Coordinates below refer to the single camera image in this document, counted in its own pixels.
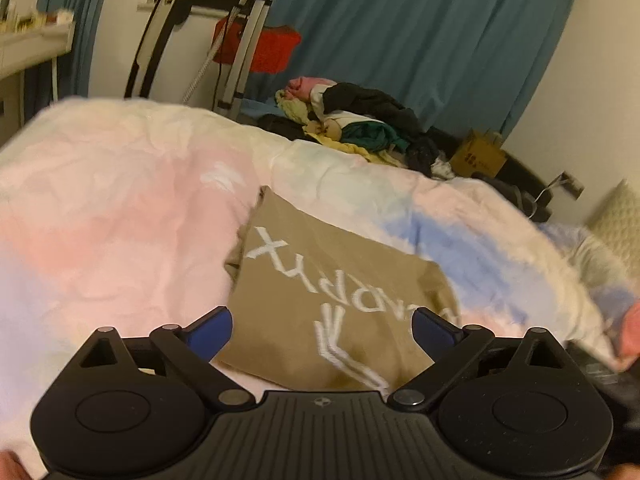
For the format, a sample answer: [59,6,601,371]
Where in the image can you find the black armchair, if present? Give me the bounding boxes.
[427,128,552,223]

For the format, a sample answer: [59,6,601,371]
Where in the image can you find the white charging cable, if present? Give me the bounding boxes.
[529,173,572,221]

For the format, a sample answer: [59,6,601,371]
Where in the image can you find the quilted beige headboard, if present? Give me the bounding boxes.
[587,180,640,275]

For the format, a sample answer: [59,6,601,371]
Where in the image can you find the red bag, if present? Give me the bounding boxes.
[214,18,302,74]

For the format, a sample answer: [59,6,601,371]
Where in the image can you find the brown paper bag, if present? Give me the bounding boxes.
[449,130,506,178]

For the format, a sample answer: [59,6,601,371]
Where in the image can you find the cosmetics on dressing table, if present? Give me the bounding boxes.
[0,0,75,34]

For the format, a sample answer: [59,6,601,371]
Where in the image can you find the person's left hand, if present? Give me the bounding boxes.
[0,451,32,480]

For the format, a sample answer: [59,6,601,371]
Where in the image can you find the khaki tan garment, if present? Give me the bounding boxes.
[217,188,459,394]

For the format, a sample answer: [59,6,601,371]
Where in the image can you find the person's right hand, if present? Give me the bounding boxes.
[615,302,640,370]

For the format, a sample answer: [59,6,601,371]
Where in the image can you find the narrow teal curtain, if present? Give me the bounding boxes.
[37,0,104,98]

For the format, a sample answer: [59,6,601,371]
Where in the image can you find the pastel tie-dye duvet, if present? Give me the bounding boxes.
[1,99,617,477]

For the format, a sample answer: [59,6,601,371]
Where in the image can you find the pile of mixed clothes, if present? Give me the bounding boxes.
[256,77,458,180]

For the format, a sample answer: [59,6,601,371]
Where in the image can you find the garment steamer stand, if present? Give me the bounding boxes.
[181,0,274,119]

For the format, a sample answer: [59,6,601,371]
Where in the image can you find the white pillow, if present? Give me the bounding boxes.
[538,222,639,307]

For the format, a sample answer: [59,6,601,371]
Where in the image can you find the wall power socket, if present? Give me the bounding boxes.
[559,171,585,200]

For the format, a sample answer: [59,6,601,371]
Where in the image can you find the large teal curtain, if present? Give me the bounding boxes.
[247,0,574,136]

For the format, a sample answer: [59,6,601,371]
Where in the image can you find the white dressing table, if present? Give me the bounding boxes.
[1,21,75,145]

